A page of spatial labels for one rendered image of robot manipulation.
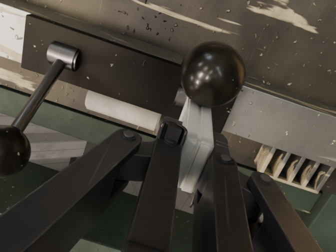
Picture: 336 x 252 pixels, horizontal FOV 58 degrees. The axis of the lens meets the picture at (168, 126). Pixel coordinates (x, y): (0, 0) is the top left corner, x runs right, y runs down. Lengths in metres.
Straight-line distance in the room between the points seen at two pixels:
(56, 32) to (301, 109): 0.23
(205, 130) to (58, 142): 3.94
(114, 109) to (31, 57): 0.09
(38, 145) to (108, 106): 3.72
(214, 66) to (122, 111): 0.17
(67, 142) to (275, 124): 3.88
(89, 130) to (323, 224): 0.35
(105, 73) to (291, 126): 0.18
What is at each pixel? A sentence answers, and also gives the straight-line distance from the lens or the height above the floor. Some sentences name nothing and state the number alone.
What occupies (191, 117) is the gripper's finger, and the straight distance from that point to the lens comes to 0.16.
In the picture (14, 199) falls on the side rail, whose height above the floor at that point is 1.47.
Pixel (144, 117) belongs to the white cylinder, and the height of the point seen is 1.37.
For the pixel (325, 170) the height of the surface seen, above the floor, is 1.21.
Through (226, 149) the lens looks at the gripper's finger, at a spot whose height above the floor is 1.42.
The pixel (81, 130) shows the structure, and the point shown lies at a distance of 0.44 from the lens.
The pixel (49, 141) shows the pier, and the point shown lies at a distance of 4.04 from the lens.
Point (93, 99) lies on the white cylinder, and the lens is 0.32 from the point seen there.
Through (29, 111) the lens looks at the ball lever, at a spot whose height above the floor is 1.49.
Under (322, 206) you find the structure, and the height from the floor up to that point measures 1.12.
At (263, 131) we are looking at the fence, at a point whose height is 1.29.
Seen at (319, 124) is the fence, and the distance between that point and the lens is 0.32.
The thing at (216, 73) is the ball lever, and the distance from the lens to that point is 0.16.
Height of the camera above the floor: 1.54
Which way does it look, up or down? 37 degrees down
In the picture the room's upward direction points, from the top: 91 degrees counter-clockwise
